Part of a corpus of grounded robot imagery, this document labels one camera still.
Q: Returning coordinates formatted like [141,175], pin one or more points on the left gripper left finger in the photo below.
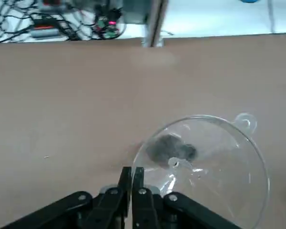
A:
[105,210]

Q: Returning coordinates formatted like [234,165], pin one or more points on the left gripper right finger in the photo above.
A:
[145,210]

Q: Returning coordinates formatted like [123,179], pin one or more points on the clear plastic funnel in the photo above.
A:
[217,167]

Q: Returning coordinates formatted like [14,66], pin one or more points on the green circuit board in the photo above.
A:
[107,25]

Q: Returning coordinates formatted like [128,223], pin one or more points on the black power strip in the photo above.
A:
[45,22]

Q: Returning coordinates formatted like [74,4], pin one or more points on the aluminium frame post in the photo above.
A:
[155,23]

